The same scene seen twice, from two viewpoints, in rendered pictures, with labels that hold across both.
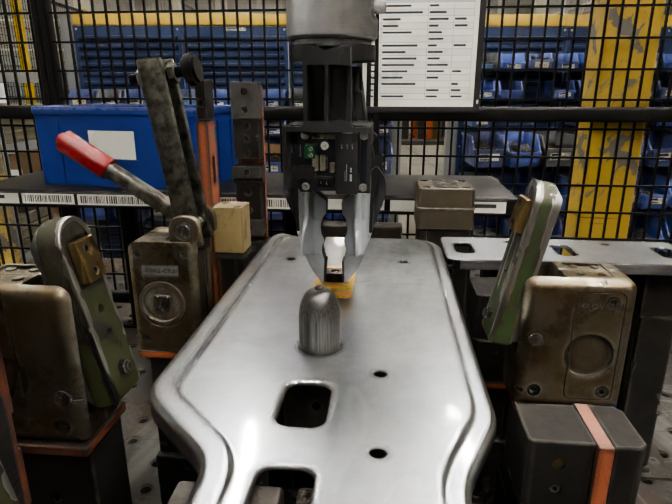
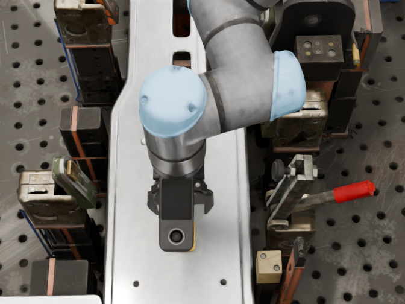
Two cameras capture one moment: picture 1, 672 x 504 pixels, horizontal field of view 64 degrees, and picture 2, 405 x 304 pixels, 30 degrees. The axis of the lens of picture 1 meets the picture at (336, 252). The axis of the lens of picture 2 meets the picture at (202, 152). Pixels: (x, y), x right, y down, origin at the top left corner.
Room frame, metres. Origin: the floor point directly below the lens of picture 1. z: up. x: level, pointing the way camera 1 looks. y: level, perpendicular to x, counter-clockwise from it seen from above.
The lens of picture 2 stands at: (0.89, 0.00, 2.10)
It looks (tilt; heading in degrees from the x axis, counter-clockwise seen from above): 65 degrees down; 175
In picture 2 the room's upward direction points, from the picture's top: 1 degrees counter-clockwise
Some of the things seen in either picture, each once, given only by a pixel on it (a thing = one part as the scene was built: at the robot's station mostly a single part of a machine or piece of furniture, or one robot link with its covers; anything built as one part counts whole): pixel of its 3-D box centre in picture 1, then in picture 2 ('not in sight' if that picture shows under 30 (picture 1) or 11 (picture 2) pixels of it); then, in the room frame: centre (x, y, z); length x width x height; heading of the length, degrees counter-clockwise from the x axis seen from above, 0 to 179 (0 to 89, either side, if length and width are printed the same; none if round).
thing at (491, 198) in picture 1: (247, 189); not in sight; (0.95, 0.16, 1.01); 0.90 x 0.22 x 0.03; 85
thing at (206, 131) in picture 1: (217, 292); (284, 297); (0.61, 0.15, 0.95); 0.03 x 0.01 x 0.50; 175
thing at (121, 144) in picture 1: (141, 143); not in sight; (0.97, 0.35, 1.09); 0.30 x 0.17 x 0.13; 75
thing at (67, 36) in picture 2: not in sight; (93, 50); (0.08, -0.14, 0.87); 0.12 x 0.09 x 0.35; 85
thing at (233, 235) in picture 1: (239, 351); (261, 295); (0.59, 0.12, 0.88); 0.04 x 0.04 x 0.36; 85
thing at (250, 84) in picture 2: not in sight; (250, 79); (0.44, 0.10, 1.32); 0.11 x 0.11 x 0.08; 11
